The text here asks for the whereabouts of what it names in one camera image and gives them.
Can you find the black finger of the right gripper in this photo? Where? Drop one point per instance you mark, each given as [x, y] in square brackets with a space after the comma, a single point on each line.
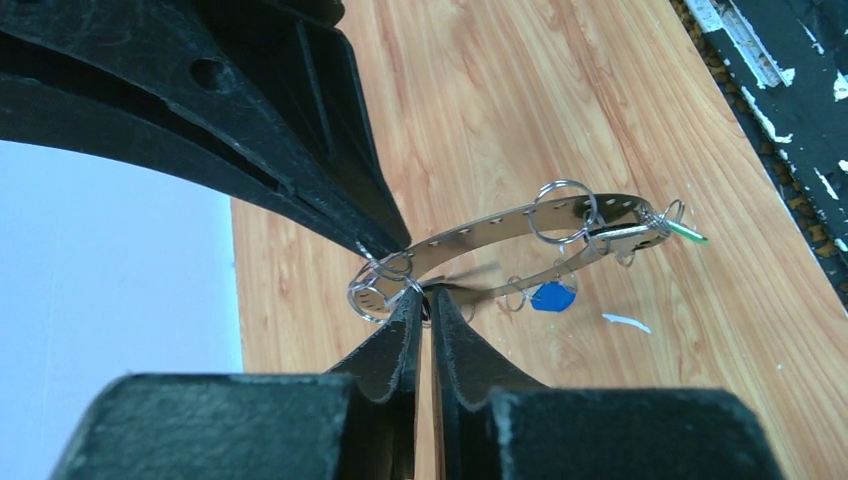
[258, 100]

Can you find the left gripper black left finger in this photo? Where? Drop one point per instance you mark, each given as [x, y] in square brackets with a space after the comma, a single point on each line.
[355, 421]

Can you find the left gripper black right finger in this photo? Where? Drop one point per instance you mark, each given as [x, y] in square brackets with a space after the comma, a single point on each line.
[494, 421]

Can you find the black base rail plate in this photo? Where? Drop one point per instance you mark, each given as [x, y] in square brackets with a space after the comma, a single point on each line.
[782, 68]

